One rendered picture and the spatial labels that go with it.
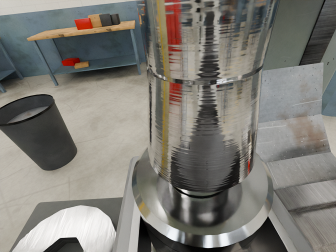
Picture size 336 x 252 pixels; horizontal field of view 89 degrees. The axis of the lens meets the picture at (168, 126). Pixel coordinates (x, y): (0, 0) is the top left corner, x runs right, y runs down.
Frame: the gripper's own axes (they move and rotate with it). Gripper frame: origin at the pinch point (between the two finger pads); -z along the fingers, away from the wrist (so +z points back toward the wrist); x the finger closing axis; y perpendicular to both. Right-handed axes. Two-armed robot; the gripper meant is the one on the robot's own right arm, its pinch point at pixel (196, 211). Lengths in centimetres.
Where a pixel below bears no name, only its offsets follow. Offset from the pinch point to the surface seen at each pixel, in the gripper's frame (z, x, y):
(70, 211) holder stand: -4.6, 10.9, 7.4
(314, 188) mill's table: -14.7, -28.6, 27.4
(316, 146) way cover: -29, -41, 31
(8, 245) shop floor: -47, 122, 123
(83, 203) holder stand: -6.0, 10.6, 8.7
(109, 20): -365, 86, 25
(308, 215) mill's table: -10.2, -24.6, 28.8
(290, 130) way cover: -32, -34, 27
